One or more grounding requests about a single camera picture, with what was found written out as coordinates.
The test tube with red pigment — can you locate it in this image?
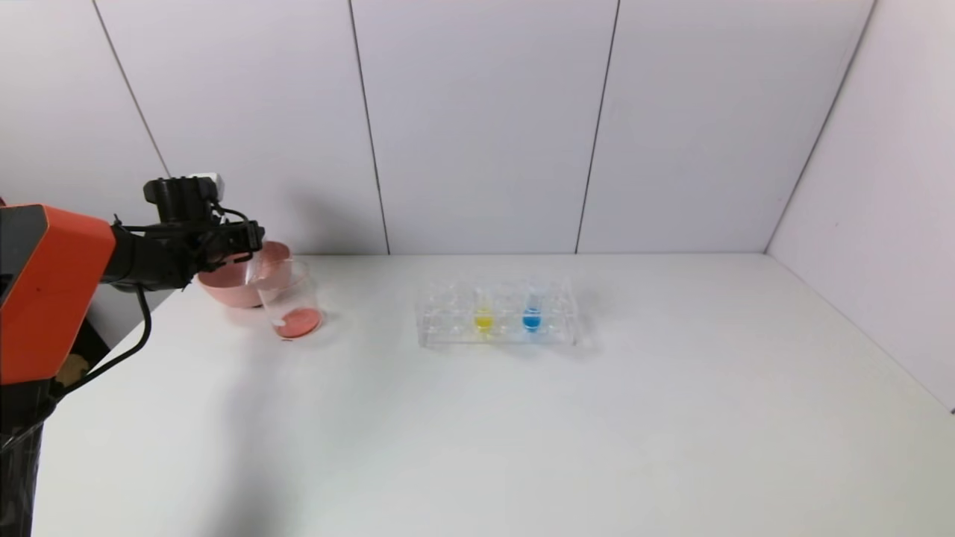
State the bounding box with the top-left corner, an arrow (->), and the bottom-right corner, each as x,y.
242,250 -> 278,289

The test tube with yellow pigment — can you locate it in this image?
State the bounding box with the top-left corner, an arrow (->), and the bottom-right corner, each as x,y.
472,280 -> 496,336

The test tube with blue pigment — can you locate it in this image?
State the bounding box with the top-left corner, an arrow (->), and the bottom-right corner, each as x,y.
520,277 -> 545,335

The clear acrylic test tube rack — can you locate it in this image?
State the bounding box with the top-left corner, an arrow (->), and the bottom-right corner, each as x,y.
416,276 -> 581,351

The clear glass beaker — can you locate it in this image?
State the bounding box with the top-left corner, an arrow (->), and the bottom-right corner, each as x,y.
254,257 -> 327,343

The pink bowl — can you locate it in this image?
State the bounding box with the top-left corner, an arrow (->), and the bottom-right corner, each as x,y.
197,240 -> 294,310

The black chair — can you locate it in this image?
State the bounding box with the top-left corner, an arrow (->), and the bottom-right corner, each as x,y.
71,319 -> 114,360

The plastic wrapped robot torso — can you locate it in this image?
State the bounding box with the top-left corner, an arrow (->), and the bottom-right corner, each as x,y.
0,379 -> 54,537

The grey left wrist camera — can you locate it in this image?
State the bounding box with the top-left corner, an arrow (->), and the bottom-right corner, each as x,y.
187,172 -> 225,204

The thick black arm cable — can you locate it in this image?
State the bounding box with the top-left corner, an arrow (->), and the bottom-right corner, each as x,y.
54,286 -> 154,401

